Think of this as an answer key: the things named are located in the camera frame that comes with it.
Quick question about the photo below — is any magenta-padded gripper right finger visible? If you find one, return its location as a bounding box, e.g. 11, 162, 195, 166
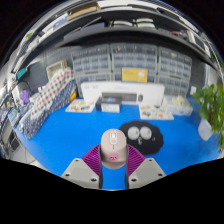
124, 143, 167, 190

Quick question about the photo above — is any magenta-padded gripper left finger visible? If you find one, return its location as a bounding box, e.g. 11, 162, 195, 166
61, 143, 104, 190

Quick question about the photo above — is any pink computer mouse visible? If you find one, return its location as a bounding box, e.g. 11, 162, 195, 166
99, 128, 129, 170

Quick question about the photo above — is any black cartoon-eyed mouse pad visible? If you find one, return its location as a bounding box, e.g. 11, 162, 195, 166
119, 120, 165, 156

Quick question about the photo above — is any sticker sheet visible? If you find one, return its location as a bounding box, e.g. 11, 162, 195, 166
138, 104, 175, 121
64, 98, 97, 114

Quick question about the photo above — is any small black labelled box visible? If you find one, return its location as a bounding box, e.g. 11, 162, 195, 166
95, 96, 123, 114

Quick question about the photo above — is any small yellow item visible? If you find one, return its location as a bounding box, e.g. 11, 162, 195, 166
69, 90, 78, 103

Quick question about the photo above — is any white and blue glove box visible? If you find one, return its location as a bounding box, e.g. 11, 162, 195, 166
162, 95, 194, 117

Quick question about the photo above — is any long white keyboard box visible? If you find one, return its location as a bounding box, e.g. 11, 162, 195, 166
80, 81, 166, 106

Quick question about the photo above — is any dotted patterned cloth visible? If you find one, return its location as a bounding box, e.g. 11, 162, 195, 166
22, 67, 78, 140

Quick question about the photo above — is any grey small-parts drawer cabinet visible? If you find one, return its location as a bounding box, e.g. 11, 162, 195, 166
70, 44, 111, 75
157, 46, 193, 79
156, 74, 191, 98
74, 72, 112, 98
111, 70, 158, 84
110, 42, 158, 73

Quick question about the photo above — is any yellow box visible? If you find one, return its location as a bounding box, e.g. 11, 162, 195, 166
121, 67, 149, 84

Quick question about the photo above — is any purple plush item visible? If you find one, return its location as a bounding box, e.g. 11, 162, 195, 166
19, 89, 32, 106

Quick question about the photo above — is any green plant in white pot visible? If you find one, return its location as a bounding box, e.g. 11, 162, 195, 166
192, 83, 224, 153

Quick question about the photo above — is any white woven basket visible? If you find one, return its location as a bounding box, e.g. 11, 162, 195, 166
45, 59, 69, 81

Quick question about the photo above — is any teal item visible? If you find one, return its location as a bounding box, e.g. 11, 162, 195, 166
16, 67, 28, 80

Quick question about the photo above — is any overhead shelf unit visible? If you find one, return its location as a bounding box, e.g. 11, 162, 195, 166
13, 0, 218, 68

